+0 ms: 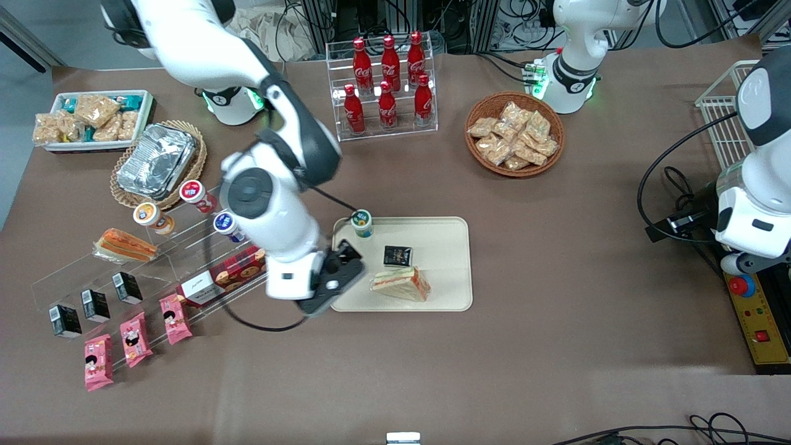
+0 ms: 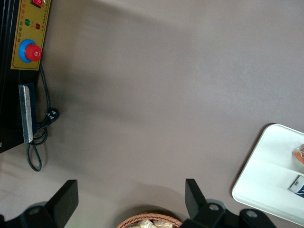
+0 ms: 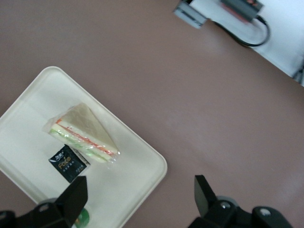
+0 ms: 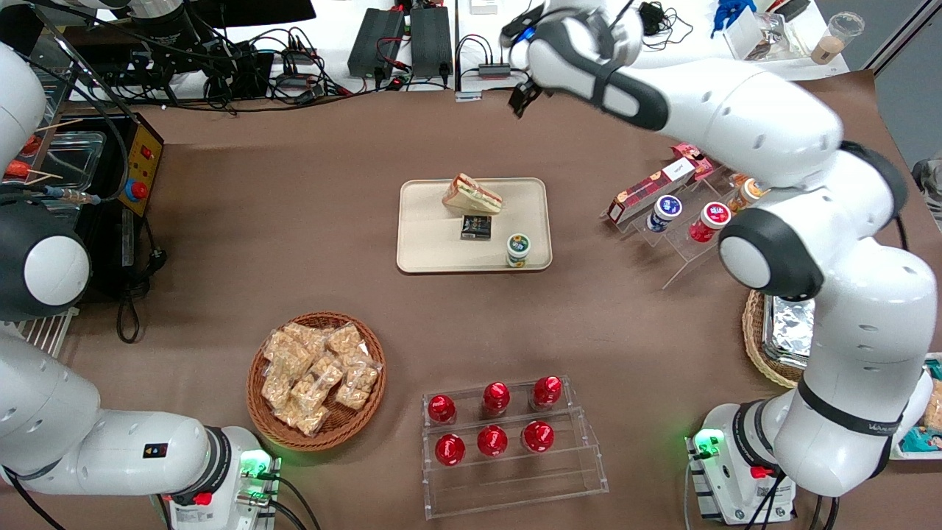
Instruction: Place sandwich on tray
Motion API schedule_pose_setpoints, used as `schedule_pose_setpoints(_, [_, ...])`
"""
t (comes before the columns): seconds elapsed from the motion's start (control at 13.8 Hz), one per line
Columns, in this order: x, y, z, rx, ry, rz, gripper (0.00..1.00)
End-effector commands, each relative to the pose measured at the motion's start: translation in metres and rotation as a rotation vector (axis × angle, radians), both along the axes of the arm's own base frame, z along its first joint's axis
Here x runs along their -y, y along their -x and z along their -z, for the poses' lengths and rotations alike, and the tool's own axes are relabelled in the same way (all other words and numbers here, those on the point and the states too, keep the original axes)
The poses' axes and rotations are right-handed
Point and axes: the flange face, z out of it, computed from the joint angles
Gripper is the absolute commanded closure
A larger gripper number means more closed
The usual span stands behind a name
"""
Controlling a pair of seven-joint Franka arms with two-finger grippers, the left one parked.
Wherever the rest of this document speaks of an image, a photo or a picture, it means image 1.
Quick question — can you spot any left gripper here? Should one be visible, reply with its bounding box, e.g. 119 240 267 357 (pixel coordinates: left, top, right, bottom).
646 185 791 259

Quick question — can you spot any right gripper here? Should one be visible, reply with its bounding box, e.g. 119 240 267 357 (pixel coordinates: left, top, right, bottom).
266 240 366 301

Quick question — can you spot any white bread triangle sandwich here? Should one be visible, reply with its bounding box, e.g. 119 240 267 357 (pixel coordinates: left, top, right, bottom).
370 266 431 303

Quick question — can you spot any cream plastic serving tray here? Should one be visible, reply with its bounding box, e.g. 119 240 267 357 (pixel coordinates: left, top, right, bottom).
329 216 473 312

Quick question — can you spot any orange filled wrapped sandwich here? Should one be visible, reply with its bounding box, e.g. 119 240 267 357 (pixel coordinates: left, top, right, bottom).
93 228 159 265

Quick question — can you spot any green lid yogurt cup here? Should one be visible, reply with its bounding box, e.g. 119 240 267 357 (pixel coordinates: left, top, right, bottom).
350 209 374 239

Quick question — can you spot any red tartan cookie box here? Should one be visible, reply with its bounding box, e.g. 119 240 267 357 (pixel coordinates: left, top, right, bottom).
176 246 268 308

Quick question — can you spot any blue lid yogurt cup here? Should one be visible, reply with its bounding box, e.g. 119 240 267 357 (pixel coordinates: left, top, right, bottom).
213 211 245 243

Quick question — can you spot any clear acrylic bottle rack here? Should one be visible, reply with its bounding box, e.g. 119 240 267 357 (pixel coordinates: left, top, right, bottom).
326 38 438 143

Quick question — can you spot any yellow emergency stop box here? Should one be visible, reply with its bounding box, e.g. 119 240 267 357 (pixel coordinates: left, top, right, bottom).
723 272 791 375

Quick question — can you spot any red cola bottle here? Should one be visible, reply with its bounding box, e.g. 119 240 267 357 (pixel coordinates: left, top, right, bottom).
353 38 373 93
413 74 433 127
407 31 426 87
381 35 401 92
344 84 365 135
378 81 397 130

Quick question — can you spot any red lid yogurt cup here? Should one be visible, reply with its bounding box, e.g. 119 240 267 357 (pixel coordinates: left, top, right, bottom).
180 180 218 214

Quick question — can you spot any clear acrylic tiered stand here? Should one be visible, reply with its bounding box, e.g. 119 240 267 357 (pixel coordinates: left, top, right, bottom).
31 180 273 367

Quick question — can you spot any pink cartoon snack packet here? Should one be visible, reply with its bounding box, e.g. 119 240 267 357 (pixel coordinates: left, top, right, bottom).
84 334 115 392
120 311 153 368
159 294 193 345

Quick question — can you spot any round brown wicker basket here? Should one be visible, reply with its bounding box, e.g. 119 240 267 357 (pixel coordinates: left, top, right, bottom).
465 91 565 179

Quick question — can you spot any orange lid yogurt cup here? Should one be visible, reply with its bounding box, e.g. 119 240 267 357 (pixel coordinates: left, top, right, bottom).
133 202 176 235

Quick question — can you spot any silver foil container stack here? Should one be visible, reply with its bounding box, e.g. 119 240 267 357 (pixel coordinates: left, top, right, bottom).
116 123 197 200

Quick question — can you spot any small black drink carton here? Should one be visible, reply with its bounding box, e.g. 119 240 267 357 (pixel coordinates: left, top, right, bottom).
112 272 143 305
49 305 83 339
81 289 111 323

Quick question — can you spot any oval tan wicker basket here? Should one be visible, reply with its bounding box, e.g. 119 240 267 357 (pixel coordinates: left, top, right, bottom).
110 120 208 210

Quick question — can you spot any white rectangular plastic bin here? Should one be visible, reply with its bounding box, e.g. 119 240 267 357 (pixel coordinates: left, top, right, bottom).
38 90 154 153

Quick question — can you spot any dark metal strut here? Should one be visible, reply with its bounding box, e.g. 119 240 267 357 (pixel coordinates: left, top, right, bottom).
0 6 66 74

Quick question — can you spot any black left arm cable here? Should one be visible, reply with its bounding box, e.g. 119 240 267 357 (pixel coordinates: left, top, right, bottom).
637 111 742 245

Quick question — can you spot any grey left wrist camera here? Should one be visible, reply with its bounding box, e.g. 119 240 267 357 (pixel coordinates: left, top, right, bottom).
720 252 758 276

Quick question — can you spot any white wire basket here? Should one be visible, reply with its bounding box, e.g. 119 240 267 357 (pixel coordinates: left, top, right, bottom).
695 60 761 171

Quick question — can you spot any black floor cable bundle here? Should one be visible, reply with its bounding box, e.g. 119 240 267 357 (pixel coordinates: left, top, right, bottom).
550 413 791 445

